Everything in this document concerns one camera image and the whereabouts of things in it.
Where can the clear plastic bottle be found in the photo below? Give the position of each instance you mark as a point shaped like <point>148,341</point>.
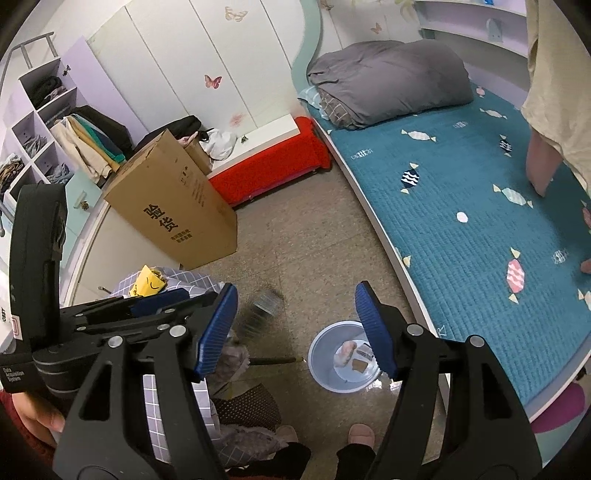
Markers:
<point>258,316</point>

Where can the person's leg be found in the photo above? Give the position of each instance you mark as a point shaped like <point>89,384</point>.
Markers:
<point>277,461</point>
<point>353,461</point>

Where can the grey patterned cloth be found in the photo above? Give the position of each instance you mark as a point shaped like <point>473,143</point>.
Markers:
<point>235,364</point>

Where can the black folded clothes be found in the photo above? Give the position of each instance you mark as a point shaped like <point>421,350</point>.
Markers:
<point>46,88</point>

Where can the black hanging garment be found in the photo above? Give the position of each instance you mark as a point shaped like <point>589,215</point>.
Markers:
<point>111,124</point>

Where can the folded denim clothes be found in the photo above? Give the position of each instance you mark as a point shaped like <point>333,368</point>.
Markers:
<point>59,174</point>
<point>33,146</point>

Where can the lavender cubby shelf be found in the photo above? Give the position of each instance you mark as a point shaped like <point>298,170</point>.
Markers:
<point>27,124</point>

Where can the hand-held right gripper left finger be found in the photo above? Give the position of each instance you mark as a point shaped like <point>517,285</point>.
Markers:
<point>214,332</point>

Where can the teal garment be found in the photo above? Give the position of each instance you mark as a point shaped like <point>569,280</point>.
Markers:
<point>101,138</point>

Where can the lavender wall shelf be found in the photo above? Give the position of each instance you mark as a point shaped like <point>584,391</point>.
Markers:
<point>471,27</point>

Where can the person's right leg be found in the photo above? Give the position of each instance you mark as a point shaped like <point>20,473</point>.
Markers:
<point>353,461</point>

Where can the light blue plastic basin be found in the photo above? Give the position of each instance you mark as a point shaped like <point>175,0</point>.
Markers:
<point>323,364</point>

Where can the red storage bench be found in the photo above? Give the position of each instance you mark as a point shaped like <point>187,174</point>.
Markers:
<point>263,173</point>

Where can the beige butterfly sticker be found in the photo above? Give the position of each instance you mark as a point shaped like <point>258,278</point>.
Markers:
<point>236,14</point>

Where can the person's left leg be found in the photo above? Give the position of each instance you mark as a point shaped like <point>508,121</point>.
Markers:
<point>277,461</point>

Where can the mint drawer unit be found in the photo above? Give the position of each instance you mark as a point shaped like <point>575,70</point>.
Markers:
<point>87,184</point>

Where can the beige garment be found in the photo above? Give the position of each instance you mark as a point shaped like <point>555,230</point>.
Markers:
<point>78,147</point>

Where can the white curved cabinet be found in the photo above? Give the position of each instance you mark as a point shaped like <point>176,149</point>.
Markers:
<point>120,249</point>

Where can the white wardrobe doors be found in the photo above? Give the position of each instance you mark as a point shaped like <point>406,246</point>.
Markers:
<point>184,55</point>

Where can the curved white bed frame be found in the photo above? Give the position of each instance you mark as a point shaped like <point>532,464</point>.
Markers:
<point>415,300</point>

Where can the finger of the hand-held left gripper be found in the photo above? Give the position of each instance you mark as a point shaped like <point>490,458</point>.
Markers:
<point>152,319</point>
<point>157,301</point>

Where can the grey plaid folded blanket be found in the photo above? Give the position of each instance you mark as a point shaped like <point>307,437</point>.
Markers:
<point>339,113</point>

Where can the teal candy-print bed mattress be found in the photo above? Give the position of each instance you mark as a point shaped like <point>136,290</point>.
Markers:
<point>452,258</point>

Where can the brown paper piece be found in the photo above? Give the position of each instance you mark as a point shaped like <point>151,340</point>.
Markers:
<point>358,366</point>

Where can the grey quilt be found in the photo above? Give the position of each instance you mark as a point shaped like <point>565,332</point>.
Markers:
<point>397,78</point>

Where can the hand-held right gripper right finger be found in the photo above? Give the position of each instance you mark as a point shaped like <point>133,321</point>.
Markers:
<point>375,332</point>

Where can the pink tissue wad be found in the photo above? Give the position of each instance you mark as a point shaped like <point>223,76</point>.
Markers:
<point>344,354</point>

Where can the light blue pillow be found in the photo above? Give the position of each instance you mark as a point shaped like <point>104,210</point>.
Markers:
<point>308,97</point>

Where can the white cloth bag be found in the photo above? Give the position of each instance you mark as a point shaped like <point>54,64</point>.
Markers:
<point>219,143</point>

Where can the dark wrapper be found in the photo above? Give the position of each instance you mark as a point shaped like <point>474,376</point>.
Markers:
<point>364,350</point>

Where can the grey checked sheet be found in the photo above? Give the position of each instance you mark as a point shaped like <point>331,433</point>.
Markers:
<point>184,281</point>

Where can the yellow paper bag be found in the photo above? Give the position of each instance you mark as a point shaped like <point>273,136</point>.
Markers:
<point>147,282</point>

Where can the black rod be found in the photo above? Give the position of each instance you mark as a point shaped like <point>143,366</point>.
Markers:
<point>277,360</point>

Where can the large cardboard box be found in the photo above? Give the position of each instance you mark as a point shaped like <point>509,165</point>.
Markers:
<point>171,203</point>

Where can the lilac crumpled cloth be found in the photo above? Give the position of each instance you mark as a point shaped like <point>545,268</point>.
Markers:
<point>251,445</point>

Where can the faded pink butterfly sticker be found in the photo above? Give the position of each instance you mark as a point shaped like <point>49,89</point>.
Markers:
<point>236,120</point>

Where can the pink slipper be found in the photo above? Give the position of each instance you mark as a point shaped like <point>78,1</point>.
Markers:
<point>361,436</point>
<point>287,434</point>

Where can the person's left hand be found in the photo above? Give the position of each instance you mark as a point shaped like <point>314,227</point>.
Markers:
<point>39,415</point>

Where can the grey metal ladder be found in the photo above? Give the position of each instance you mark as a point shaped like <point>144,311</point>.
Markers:
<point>30,50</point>

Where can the small pink cloth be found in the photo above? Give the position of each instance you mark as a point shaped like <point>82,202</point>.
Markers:
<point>188,139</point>

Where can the brown dotted cloth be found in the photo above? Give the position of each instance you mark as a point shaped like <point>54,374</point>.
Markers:
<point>251,408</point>

